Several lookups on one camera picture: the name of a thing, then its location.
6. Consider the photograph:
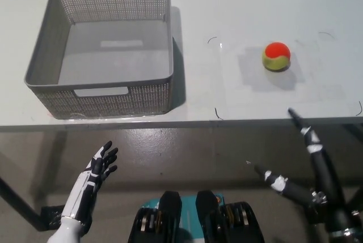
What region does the grey perforated plastic basket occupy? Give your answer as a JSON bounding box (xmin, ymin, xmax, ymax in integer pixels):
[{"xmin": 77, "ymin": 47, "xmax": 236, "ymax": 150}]
[{"xmin": 24, "ymin": 0, "xmax": 175, "ymax": 121}]

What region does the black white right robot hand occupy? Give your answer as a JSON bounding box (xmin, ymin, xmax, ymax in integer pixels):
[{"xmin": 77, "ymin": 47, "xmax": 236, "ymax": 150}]
[{"xmin": 254, "ymin": 108, "xmax": 363, "ymax": 235}]

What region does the grey tape patch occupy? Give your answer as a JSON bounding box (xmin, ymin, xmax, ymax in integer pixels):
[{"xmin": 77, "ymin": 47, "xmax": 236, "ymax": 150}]
[{"xmin": 237, "ymin": 46, "xmax": 306, "ymax": 92}]

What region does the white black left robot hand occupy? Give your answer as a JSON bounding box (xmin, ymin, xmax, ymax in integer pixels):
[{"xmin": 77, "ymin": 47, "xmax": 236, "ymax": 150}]
[{"xmin": 60, "ymin": 140, "xmax": 119, "ymax": 227}]

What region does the orange yellow tennis ball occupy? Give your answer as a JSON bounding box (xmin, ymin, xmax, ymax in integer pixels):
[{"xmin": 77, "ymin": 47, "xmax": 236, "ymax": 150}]
[{"xmin": 261, "ymin": 41, "xmax": 292, "ymax": 72}]

